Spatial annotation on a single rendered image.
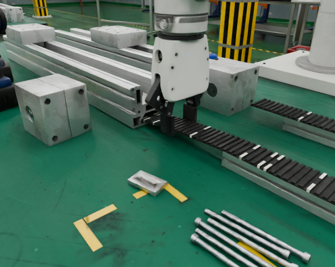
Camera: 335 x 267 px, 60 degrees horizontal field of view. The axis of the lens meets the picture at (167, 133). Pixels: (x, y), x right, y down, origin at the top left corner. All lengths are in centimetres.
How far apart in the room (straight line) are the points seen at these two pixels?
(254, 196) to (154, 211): 14
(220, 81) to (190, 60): 17
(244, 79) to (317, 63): 36
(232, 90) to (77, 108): 31
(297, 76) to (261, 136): 35
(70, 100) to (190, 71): 22
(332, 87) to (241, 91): 28
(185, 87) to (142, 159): 14
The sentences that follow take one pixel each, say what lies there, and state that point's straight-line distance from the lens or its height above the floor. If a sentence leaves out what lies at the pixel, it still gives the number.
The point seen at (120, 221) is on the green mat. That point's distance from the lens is 38.
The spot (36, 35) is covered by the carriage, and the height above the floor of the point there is 89.
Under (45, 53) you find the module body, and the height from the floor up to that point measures 86.
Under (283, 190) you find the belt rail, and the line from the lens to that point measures 43.
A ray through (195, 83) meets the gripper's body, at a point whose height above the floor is 89.
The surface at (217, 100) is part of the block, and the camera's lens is 65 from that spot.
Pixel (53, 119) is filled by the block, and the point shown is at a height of 83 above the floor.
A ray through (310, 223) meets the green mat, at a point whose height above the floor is 78.
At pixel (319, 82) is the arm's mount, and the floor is 81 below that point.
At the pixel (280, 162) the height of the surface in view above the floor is 81.
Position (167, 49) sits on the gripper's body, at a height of 95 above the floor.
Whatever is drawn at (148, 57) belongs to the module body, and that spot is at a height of 86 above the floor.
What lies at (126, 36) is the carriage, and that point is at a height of 89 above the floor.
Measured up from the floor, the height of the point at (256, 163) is 81.
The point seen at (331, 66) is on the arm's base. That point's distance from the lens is 96.
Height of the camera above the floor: 104
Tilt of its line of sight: 28 degrees down
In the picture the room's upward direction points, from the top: straight up
